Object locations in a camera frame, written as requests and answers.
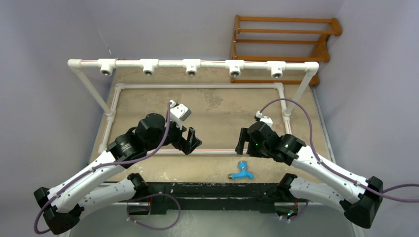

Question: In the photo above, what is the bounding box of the wooden rack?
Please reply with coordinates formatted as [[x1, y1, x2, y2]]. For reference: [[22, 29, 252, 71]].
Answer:
[[229, 14, 343, 86]]

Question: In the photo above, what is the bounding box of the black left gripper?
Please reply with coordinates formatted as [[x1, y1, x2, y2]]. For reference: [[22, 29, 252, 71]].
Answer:
[[146, 116, 201, 154]]

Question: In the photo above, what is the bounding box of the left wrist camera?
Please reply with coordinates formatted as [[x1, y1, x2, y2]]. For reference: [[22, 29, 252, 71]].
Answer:
[[169, 100, 192, 129]]

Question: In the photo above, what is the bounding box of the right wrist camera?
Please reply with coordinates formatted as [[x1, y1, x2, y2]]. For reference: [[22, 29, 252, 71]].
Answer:
[[254, 111, 273, 128]]

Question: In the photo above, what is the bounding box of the blue plastic water faucet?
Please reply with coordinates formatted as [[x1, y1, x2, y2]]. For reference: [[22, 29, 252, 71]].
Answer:
[[228, 160, 254, 180]]

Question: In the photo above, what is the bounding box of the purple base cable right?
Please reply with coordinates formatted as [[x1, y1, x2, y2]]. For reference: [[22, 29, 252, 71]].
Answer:
[[280, 199, 309, 223]]

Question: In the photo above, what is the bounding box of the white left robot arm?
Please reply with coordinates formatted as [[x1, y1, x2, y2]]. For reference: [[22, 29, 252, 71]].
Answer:
[[34, 109, 202, 235]]

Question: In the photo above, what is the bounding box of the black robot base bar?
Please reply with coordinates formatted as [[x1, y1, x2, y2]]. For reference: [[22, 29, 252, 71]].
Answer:
[[126, 181, 308, 217]]

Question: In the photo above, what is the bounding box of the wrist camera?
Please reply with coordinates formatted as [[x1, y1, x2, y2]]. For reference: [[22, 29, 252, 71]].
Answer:
[[169, 100, 192, 129], [254, 111, 273, 128]]

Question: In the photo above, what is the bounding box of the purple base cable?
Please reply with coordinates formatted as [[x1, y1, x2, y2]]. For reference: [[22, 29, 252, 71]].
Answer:
[[126, 193, 182, 231], [280, 199, 309, 223]]

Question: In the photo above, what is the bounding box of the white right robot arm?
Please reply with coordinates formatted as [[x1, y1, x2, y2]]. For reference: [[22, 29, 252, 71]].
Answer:
[[235, 121, 383, 229]]

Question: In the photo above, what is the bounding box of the white PVC pipe frame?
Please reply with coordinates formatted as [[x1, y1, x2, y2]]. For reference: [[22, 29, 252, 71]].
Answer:
[[67, 59, 319, 153]]

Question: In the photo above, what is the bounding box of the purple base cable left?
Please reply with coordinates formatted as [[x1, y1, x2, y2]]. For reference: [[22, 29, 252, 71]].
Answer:
[[126, 193, 182, 231]]

